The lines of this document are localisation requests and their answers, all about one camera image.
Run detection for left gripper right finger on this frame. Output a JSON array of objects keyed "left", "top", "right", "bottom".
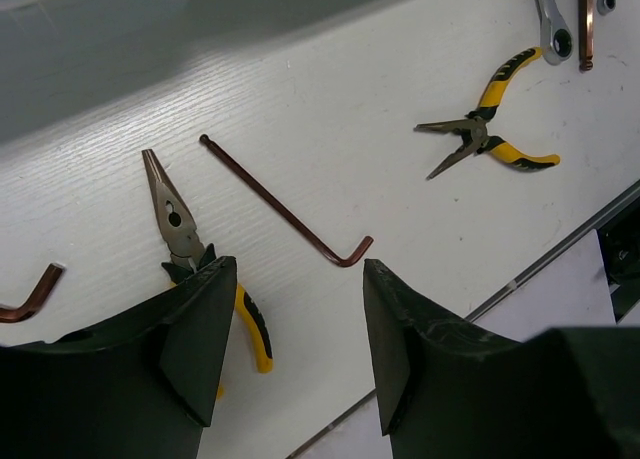
[{"left": 363, "top": 259, "right": 639, "bottom": 458}]

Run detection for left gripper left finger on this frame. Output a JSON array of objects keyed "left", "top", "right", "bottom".
[{"left": 1, "top": 256, "right": 237, "bottom": 458}]

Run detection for dark hex key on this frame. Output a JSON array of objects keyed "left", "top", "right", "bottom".
[
  {"left": 578, "top": 0, "right": 594, "bottom": 72},
  {"left": 199, "top": 134, "right": 374, "bottom": 268},
  {"left": 0, "top": 263, "right": 66, "bottom": 324}
]

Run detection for large silver ratchet wrench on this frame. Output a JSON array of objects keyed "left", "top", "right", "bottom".
[{"left": 535, "top": 0, "right": 574, "bottom": 66}]

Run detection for green toolbox with clear lid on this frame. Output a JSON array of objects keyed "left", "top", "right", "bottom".
[{"left": 1, "top": 0, "right": 404, "bottom": 144}]

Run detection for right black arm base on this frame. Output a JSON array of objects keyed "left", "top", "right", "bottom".
[{"left": 598, "top": 211, "right": 639, "bottom": 322}]

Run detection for left yellow black pliers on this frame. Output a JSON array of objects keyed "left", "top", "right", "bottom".
[{"left": 141, "top": 149, "right": 274, "bottom": 374}]

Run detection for yellow black pliers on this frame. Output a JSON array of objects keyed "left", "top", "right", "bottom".
[
  {"left": 414, "top": 47, "right": 561, "bottom": 180},
  {"left": 141, "top": 149, "right": 274, "bottom": 374}
]

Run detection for right yellow black pliers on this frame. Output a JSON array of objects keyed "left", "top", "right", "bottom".
[{"left": 414, "top": 47, "right": 561, "bottom": 180}]

